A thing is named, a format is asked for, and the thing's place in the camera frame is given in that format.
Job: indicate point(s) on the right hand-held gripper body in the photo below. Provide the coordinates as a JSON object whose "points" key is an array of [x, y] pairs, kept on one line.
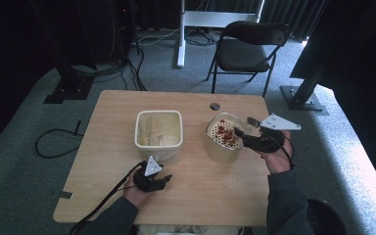
{"points": [[267, 142]]}

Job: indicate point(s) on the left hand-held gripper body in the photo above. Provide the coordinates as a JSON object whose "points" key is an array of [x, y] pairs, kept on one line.
{"points": [[148, 178]]}

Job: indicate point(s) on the pile of red dried berries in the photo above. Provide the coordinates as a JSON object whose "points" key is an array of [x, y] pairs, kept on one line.
{"points": [[225, 133]]}

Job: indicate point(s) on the container with white perforated strainer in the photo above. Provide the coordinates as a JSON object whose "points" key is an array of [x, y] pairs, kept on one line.
{"points": [[223, 147]]}

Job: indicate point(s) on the white square plastic container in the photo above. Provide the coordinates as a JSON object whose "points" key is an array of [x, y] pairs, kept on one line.
{"points": [[159, 132]]}

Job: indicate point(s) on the person's right hand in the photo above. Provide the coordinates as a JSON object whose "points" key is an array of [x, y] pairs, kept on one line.
{"points": [[279, 160]]}

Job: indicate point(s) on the person's left hand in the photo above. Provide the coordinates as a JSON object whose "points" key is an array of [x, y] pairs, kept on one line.
{"points": [[137, 196]]}

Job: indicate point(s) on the grey table grommet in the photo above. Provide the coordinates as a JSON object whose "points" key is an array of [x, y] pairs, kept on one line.
{"points": [[214, 106]]}

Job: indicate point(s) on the black metal stand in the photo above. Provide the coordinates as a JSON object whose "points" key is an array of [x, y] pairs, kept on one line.
{"points": [[303, 94], [67, 81]]}

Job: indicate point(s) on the black folding chair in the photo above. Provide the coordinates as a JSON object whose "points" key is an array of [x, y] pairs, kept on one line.
{"points": [[246, 54]]}

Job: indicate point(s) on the grey tape strip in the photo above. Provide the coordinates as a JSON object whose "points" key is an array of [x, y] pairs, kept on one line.
{"points": [[62, 195]]}

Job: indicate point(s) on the black round bin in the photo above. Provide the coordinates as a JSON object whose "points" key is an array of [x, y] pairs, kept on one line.
{"points": [[326, 217]]}

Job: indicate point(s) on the dark curtain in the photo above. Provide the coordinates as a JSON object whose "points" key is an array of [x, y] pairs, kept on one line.
{"points": [[290, 14]]}

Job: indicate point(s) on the white desk frame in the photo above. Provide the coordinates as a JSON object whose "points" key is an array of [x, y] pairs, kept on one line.
{"points": [[205, 19]]}

